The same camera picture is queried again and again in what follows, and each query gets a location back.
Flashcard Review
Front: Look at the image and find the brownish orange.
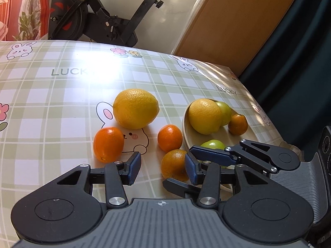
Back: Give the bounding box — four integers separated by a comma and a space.
161, 149, 188, 182
228, 114, 248, 136

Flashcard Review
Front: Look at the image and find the oval bright orange kumquat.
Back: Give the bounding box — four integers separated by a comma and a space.
93, 127, 125, 163

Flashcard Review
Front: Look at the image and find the beige round plate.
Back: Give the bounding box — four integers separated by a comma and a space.
182, 98, 287, 192

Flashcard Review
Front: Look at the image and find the small round orange tangerine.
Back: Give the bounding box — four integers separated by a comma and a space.
157, 124, 183, 152

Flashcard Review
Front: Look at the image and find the round yellow lemon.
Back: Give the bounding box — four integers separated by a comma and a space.
188, 99, 222, 135

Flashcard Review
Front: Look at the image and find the yellow-green apple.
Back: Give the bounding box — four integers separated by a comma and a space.
216, 101, 232, 126

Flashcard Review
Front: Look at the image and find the yellow lemon with tip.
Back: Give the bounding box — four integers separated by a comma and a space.
113, 88, 159, 130

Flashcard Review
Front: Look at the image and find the dark teal curtain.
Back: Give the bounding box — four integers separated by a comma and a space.
240, 0, 330, 160

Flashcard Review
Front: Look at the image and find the plaid bunny tablecloth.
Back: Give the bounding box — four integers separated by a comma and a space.
1, 41, 286, 247

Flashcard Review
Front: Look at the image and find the wooden door panel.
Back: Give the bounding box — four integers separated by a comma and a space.
173, 0, 294, 76

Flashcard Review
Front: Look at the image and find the black exercise bike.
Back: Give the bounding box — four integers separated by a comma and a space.
48, 0, 200, 48

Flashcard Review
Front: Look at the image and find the printed backdrop cloth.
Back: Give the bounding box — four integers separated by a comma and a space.
1, 0, 50, 41

